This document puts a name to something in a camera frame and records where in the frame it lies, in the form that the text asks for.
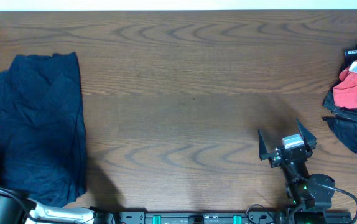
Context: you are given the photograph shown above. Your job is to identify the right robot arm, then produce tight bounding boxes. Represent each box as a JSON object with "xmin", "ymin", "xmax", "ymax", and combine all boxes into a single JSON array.
[{"xmin": 258, "ymin": 120, "xmax": 335, "ymax": 223}]

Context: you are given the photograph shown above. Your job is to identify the black garment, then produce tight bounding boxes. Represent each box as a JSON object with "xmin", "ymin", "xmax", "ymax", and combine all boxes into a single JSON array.
[{"xmin": 322, "ymin": 46, "xmax": 357, "ymax": 154}]

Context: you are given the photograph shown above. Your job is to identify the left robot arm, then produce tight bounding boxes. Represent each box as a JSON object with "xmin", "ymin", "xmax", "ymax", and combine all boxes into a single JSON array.
[{"xmin": 0, "ymin": 186, "xmax": 121, "ymax": 224}]

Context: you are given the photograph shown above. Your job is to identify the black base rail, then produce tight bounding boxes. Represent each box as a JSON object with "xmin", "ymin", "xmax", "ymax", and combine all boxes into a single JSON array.
[{"xmin": 109, "ymin": 209, "xmax": 352, "ymax": 224}]

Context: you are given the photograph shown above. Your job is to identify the navy blue shorts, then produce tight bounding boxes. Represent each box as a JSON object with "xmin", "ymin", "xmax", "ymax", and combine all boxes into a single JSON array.
[{"xmin": 0, "ymin": 53, "xmax": 87, "ymax": 207}]

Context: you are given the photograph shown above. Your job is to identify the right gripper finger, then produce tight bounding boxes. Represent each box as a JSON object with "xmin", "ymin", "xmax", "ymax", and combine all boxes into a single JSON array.
[
  {"xmin": 296, "ymin": 119, "xmax": 317, "ymax": 149},
  {"xmin": 258, "ymin": 129, "xmax": 269, "ymax": 161}
]

